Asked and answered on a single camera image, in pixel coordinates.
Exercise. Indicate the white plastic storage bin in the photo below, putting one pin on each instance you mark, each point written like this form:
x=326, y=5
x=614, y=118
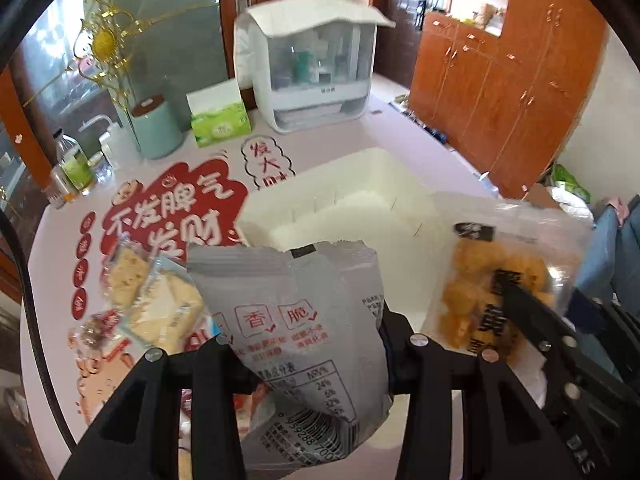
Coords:
x=367, y=196

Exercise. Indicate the small red candy packet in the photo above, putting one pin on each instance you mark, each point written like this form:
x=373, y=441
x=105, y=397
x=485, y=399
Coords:
x=94, y=333

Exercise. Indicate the clear bottle green label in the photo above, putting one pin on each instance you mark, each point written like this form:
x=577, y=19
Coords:
x=73, y=161

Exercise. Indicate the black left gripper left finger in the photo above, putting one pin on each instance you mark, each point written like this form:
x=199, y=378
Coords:
x=136, y=434

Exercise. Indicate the clear bag rice cracker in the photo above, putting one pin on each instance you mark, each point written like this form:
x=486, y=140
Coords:
x=125, y=269

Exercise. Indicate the teal canister with wooden lid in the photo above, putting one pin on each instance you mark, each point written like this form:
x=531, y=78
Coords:
x=155, y=127

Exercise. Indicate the green tissue pack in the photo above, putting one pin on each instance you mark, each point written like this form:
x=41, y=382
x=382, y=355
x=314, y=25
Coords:
x=218, y=113

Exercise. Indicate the white bottle sterilizer cabinet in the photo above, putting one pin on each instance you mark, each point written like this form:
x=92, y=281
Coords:
x=309, y=63

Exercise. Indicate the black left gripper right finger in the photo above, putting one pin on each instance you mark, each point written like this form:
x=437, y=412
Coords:
x=465, y=412

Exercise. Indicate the glass door with gold ornament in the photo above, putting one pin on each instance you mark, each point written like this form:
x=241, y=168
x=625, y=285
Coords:
x=83, y=58

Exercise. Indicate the wooden cabinet wall unit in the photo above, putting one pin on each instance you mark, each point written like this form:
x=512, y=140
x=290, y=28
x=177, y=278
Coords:
x=508, y=103

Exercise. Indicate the yellow egg-yolk snack bag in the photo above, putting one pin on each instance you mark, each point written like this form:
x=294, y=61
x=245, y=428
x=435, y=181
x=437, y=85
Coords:
x=490, y=242

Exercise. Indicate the white squeeze bottle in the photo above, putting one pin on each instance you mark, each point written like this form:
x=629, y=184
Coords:
x=117, y=143

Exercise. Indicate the clear bag of crackers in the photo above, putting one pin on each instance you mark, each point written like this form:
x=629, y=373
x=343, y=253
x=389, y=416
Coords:
x=169, y=312

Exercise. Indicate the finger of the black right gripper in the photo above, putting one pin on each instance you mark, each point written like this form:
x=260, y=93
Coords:
x=540, y=325

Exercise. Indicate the grey snack bag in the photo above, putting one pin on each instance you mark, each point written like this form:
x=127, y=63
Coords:
x=306, y=323

